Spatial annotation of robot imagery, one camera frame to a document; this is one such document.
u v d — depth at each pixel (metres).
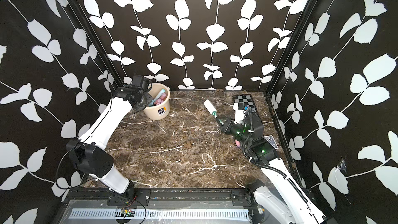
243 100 1.12
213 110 0.73
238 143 0.91
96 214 0.70
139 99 0.60
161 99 0.93
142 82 0.63
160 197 0.75
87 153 0.43
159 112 0.95
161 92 0.97
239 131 0.58
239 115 0.62
